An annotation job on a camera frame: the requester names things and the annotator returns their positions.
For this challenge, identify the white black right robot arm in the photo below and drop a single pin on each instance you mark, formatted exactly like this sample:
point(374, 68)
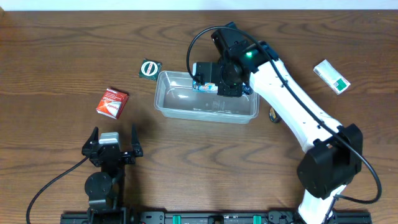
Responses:
point(333, 153)

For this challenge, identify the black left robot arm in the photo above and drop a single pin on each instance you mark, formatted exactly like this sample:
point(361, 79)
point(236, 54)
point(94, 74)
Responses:
point(105, 188)

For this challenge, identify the clear plastic container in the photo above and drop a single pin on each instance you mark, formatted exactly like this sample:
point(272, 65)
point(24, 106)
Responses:
point(175, 98)

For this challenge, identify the small dark bottle white cap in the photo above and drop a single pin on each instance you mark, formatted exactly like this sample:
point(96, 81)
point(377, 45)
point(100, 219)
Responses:
point(274, 116)

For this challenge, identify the red Panadol box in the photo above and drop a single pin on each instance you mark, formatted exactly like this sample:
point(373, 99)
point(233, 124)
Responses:
point(112, 103)

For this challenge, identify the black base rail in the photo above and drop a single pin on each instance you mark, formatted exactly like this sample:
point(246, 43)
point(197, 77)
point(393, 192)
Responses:
point(276, 217)

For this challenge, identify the green square box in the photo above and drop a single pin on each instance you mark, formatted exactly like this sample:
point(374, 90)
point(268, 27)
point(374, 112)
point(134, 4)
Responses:
point(150, 69)

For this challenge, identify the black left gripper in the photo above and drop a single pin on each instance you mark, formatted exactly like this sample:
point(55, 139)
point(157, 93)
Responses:
point(111, 152)

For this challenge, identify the white green medicine box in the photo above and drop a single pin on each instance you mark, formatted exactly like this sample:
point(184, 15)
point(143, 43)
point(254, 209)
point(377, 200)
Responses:
point(334, 79)

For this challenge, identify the blue medicine box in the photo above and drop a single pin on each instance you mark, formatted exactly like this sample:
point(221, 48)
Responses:
point(205, 87)

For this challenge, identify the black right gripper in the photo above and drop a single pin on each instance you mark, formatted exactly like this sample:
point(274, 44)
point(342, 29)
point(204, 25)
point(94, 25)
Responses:
point(204, 73)

